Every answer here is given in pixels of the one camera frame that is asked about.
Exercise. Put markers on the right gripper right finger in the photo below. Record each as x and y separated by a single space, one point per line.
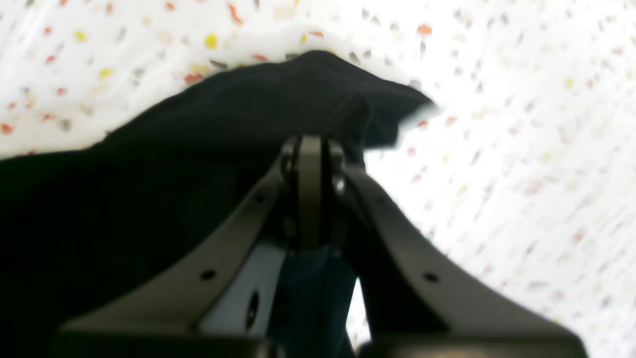
419 303

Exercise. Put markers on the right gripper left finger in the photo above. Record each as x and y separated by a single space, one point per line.
216 302

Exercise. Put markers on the black t-shirt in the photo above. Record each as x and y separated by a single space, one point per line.
80 228

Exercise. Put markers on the terrazzo patterned tablecloth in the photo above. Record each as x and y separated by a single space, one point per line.
525 177

